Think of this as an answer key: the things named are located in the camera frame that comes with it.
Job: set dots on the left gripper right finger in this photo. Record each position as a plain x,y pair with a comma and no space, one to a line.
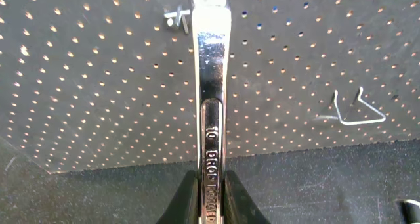
237,204

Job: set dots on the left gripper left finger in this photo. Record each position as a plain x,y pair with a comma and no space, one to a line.
184,204

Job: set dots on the wrench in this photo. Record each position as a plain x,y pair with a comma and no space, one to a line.
211,86

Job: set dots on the black pegboard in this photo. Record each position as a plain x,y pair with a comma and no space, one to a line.
98,86

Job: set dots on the metal hook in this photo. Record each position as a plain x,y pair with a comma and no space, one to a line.
177,18
357,110

